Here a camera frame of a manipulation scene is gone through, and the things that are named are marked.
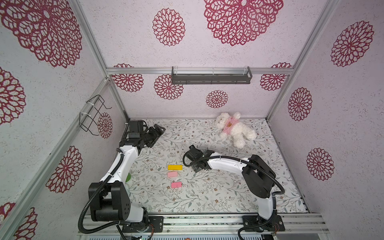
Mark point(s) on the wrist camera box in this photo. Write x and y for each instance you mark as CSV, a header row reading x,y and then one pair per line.
x,y
194,153
136,127

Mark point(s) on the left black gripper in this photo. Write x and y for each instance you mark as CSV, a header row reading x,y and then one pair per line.
x,y
155,134

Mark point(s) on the white teddy bear pink shirt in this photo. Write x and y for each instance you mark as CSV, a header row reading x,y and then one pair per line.
x,y
233,127

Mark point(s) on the light pink block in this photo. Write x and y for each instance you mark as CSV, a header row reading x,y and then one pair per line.
x,y
172,174

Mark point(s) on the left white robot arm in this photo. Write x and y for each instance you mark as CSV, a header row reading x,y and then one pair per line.
x,y
109,199

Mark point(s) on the black wire wall rack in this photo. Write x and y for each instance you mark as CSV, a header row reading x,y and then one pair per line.
x,y
96,121

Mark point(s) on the yellow block left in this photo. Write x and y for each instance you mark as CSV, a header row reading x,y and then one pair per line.
x,y
175,167

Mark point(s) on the hot pink block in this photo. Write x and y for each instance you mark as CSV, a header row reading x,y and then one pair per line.
x,y
176,185

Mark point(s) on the black wall shelf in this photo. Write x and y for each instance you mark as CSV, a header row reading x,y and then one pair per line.
x,y
211,78

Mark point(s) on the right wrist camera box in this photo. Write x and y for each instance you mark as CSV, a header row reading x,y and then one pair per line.
x,y
194,153

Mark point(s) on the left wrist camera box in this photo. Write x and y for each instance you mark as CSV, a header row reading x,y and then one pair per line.
x,y
136,127

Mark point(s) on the green tape roll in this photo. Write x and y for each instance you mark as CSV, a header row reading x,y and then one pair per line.
x,y
128,178

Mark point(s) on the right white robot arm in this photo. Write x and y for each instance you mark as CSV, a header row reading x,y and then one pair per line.
x,y
261,181

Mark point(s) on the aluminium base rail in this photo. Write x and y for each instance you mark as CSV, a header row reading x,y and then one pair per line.
x,y
214,224

